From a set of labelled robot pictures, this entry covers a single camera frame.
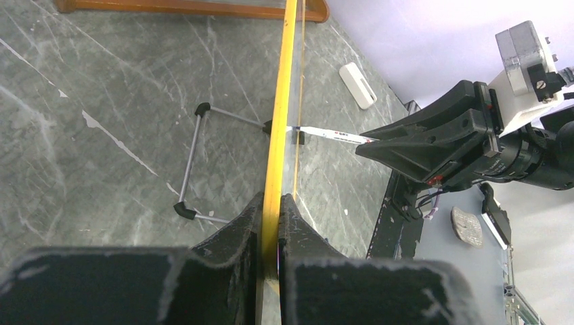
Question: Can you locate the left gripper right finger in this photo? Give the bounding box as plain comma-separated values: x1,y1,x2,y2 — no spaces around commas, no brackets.
278,194,483,324

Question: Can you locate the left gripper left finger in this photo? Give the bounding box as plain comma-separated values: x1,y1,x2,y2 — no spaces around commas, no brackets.
1,194,263,324

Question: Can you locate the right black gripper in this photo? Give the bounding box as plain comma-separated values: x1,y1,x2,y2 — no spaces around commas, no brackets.
355,81,502,183

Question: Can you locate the white blue marker pen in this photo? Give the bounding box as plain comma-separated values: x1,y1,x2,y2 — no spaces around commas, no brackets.
286,126,377,145

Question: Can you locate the yellow framed whiteboard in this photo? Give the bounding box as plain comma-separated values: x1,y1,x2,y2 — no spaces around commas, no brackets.
261,1,309,324

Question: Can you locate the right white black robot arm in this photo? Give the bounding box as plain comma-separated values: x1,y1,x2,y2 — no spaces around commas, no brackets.
355,80,573,192

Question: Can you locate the whiteboard metal stand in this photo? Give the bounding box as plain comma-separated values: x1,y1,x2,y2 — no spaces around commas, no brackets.
173,102,307,225

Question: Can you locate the white plastic block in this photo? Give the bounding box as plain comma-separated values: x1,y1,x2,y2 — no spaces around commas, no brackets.
338,62,377,110

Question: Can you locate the grey round disc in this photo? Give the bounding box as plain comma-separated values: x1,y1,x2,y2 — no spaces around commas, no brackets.
450,207,483,248

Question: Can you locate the black white flat device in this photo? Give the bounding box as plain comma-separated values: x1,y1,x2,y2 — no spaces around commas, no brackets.
479,183,512,250

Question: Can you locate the orange wooden rack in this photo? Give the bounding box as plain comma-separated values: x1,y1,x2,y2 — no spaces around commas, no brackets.
54,0,330,23

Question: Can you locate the aluminium frame rail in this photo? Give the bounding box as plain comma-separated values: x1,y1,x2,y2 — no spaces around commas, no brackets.
404,100,421,115

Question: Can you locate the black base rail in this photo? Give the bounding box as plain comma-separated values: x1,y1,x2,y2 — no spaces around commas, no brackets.
366,171,423,259

